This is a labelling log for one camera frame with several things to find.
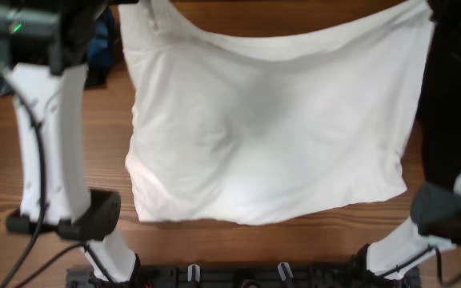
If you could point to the white t-shirt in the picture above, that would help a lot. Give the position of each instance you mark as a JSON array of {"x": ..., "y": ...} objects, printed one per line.
[{"x": 261, "y": 130}]

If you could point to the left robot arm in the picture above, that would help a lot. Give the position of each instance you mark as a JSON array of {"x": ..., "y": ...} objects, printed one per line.
[{"x": 43, "y": 57}]

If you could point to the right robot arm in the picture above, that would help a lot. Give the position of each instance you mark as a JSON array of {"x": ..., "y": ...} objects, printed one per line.
[{"x": 434, "y": 223}]

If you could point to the black folded garment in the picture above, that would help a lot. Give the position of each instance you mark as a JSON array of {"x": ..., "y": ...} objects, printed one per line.
[{"x": 96, "y": 76}]

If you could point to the black t-shirt with logo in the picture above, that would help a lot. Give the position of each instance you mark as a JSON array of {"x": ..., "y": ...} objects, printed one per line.
[{"x": 439, "y": 110}]

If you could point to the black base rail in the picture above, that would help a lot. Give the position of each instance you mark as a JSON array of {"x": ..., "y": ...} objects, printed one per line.
[{"x": 319, "y": 275}]

